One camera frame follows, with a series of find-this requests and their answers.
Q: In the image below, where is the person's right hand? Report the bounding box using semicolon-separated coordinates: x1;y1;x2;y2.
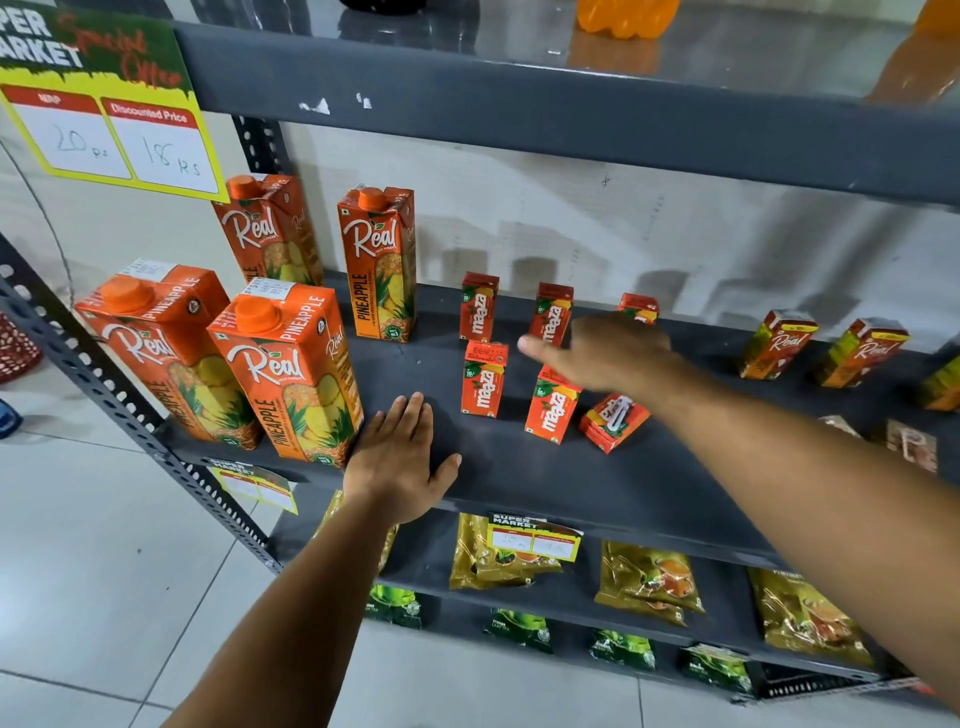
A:
516;312;680;399

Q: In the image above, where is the person's left hand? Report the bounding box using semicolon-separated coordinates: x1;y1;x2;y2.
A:
341;391;463;527

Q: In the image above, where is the person's left forearm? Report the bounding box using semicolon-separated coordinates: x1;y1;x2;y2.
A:
160;489;410;728

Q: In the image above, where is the person's right forearm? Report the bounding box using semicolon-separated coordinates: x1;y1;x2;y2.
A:
645;351;960;715

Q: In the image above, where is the group of small red cartons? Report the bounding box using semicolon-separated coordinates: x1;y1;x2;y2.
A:
459;271;661;456

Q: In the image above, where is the gold snack packet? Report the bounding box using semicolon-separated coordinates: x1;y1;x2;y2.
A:
747;567;876;669
448;513;565;592
313;489;400;573
594;540;707;629

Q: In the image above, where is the large orange pineapple juice carton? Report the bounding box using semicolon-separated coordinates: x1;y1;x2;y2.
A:
74;258;264;452
211;174;325;287
336;185;418;344
207;277;366;468

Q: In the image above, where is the small yellow price label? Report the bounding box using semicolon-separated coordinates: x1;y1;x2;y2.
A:
486;511;584;564
205;458;300;516

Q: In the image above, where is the grey metal shelf rack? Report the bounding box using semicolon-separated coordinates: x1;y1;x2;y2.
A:
0;0;960;706

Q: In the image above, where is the green packet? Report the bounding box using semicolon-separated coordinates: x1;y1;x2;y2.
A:
588;629;657;672
483;608;555;654
678;643;754;696
364;584;426;630

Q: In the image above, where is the orange drink bottle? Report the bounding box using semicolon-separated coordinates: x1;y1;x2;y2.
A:
575;0;683;41

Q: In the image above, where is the red perforated basket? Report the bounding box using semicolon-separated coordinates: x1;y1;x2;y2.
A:
0;312;43;386

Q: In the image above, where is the dark drink bottle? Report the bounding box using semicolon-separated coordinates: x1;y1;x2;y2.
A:
338;0;429;17

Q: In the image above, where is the small pale juice carton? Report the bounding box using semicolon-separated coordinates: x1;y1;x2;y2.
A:
885;419;939;476

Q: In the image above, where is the black perforated basket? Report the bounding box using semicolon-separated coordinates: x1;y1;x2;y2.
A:
753;661;912;703

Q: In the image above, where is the large yellow green price sign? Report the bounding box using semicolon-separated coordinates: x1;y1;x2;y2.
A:
0;0;231;204

